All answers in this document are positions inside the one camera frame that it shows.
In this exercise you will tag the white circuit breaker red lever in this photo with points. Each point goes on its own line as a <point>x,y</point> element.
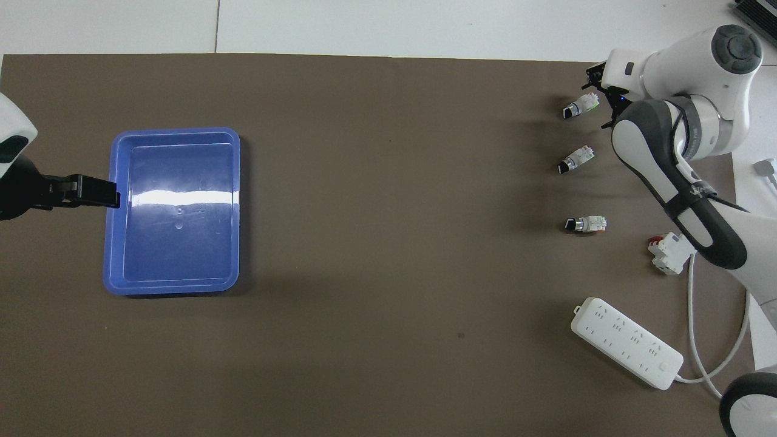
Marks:
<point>671,252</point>

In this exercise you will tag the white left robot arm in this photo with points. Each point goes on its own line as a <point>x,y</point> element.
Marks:
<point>15,124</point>

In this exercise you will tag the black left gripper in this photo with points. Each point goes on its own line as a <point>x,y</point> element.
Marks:
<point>21,191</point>

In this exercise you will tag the blue plastic tray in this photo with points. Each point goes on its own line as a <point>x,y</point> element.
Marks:
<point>176,255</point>

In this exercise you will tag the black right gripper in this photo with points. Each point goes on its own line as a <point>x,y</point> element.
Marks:
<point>614,98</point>

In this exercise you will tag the brown paper mat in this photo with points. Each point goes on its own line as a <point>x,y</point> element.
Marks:
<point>388,243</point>

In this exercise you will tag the grey device corner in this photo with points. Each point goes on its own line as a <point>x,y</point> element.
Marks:
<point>759,9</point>

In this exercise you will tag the switch with green base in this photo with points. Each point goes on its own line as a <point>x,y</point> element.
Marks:
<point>589,224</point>

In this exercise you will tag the switch with orange base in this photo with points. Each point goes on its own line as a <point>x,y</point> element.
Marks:
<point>576,159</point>
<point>580,106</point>

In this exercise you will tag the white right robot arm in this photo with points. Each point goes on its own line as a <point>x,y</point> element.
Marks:
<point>728,85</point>

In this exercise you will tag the white power strip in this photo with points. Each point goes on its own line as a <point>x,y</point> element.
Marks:
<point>625,340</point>

